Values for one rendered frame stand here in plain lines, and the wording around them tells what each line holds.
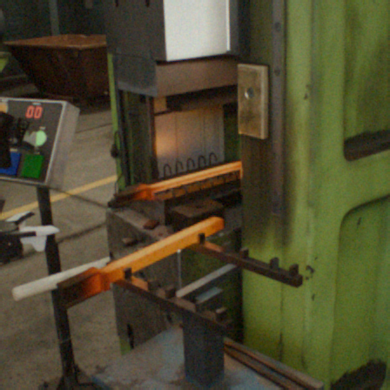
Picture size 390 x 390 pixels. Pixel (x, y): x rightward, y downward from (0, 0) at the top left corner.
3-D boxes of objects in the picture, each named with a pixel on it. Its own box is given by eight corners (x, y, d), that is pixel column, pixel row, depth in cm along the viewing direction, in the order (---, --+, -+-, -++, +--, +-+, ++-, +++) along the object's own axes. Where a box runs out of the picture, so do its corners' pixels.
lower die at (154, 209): (164, 226, 163) (163, 197, 161) (127, 206, 179) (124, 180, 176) (275, 191, 187) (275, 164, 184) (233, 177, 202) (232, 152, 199)
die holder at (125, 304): (185, 393, 164) (178, 249, 149) (117, 336, 193) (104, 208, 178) (321, 323, 195) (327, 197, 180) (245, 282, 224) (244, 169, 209)
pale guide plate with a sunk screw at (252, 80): (262, 139, 141) (262, 67, 135) (238, 132, 148) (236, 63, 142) (269, 137, 142) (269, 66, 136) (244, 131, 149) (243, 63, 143)
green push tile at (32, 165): (37, 179, 188) (43, 156, 189) (20, 176, 192) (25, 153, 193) (41, 180, 190) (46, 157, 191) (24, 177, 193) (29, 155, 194)
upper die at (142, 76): (158, 97, 151) (155, 60, 148) (117, 89, 167) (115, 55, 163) (276, 77, 174) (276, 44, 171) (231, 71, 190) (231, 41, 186)
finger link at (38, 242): (61, 247, 146) (23, 248, 146) (57, 225, 144) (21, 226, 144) (58, 252, 143) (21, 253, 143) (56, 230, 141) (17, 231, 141)
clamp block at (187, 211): (191, 239, 154) (190, 216, 152) (172, 230, 161) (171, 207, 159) (226, 227, 161) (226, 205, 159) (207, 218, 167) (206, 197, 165)
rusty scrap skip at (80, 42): (86, 112, 768) (79, 46, 739) (9, 99, 890) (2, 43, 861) (152, 97, 850) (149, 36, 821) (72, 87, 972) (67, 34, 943)
